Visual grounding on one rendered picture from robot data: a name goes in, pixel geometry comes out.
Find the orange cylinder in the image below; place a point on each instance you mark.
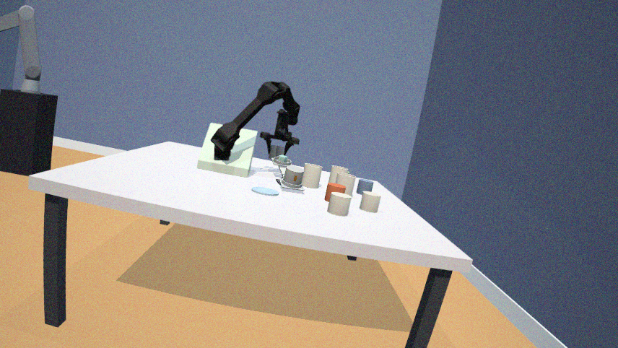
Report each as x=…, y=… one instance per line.
x=334, y=187

